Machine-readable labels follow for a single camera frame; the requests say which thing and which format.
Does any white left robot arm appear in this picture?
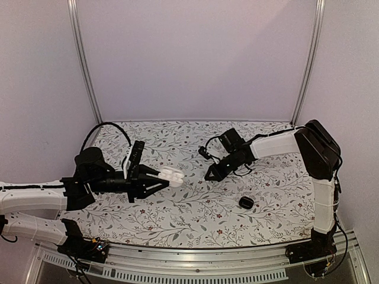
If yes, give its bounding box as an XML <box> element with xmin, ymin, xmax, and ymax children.
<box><xmin>1</xmin><ymin>147</ymin><xmax>170</xmax><ymax>257</ymax></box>

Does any aluminium frame post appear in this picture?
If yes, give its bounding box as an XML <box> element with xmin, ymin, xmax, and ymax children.
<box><xmin>290</xmin><ymin>0</ymin><xmax>325</xmax><ymax>126</ymax></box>
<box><xmin>67</xmin><ymin>0</ymin><xmax>103</xmax><ymax>124</ymax></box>

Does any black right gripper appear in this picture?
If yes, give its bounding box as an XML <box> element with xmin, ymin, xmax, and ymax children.
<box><xmin>204</xmin><ymin>151</ymin><xmax>245</xmax><ymax>182</ymax></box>

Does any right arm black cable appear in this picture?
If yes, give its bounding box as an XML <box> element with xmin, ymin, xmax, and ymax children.
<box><xmin>198</xmin><ymin>136</ymin><xmax>226</xmax><ymax>162</ymax></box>

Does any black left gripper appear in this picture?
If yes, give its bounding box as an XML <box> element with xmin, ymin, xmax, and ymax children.
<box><xmin>88</xmin><ymin>164</ymin><xmax>169</xmax><ymax>203</ymax></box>

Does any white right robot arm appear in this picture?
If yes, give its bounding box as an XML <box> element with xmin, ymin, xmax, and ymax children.
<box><xmin>198</xmin><ymin>120</ymin><xmax>343</xmax><ymax>235</ymax></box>

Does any right aluminium frame post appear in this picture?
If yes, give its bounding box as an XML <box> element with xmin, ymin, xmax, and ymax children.
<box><xmin>290</xmin><ymin>0</ymin><xmax>325</xmax><ymax>126</ymax></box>

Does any floral patterned table mat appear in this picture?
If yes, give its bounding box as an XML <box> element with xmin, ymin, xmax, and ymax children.
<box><xmin>60</xmin><ymin>121</ymin><xmax>315</xmax><ymax>249</ymax></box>

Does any white earbud charging case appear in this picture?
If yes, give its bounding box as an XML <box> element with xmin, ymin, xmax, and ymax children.
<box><xmin>158</xmin><ymin>166</ymin><xmax>185</xmax><ymax>188</ymax></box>

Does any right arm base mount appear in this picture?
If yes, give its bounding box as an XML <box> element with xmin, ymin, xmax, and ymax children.
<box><xmin>285</xmin><ymin>225</ymin><xmax>337</xmax><ymax>277</ymax></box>

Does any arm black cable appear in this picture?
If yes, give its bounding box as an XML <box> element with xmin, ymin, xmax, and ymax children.
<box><xmin>198</xmin><ymin>136</ymin><xmax>226</xmax><ymax>162</ymax></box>
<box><xmin>79</xmin><ymin>121</ymin><xmax>134</xmax><ymax>160</ymax></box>

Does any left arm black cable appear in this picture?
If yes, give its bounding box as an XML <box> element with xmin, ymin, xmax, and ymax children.
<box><xmin>79</xmin><ymin>121</ymin><xmax>134</xmax><ymax>160</ymax></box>

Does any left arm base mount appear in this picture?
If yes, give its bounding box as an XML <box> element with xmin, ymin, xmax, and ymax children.
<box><xmin>57</xmin><ymin>218</ymin><xmax>109</xmax><ymax>263</ymax></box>

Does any front aluminium rail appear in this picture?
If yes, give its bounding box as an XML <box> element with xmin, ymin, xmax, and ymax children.
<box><xmin>25</xmin><ymin>232</ymin><xmax>371</xmax><ymax>284</ymax></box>

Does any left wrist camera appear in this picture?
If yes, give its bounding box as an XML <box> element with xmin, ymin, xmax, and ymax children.
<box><xmin>121</xmin><ymin>141</ymin><xmax>145</xmax><ymax>180</ymax></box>

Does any left aluminium frame post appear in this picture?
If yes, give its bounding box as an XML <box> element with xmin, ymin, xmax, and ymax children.
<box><xmin>67</xmin><ymin>0</ymin><xmax>103</xmax><ymax>124</ymax></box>

